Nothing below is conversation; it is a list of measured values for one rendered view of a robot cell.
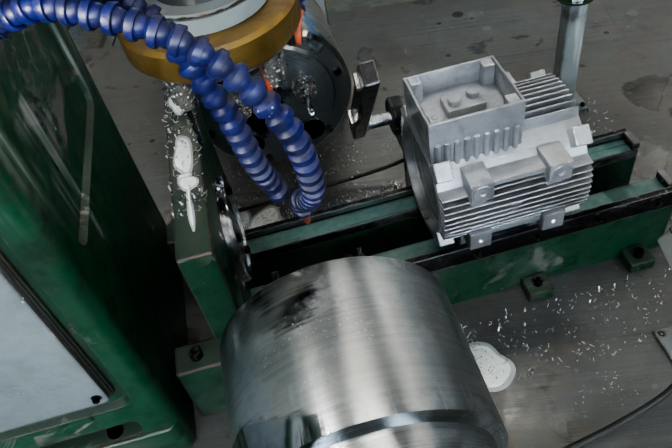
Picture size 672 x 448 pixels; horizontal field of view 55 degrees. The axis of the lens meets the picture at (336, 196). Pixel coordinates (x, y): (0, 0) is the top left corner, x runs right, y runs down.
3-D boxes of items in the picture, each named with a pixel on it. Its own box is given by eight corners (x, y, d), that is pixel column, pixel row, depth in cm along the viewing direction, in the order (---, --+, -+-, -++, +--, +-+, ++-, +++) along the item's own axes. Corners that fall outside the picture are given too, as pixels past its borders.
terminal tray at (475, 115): (431, 172, 79) (429, 128, 74) (405, 120, 87) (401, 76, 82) (523, 147, 80) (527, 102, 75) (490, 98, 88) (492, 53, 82)
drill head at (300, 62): (221, 215, 102) (169, 88, 84) (199, 71, 130) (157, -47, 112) (373, 174, 103) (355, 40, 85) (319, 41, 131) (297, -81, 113)
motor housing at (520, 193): (444, 272, 88) (441, 173, 74) (403, 178, 101) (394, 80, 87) (583, 234, 89) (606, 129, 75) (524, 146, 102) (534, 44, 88)
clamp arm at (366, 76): (349, 141, 98) (359, 88, 73) (344, 122, 98) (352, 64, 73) (371, 135, 98) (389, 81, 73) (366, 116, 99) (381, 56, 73)
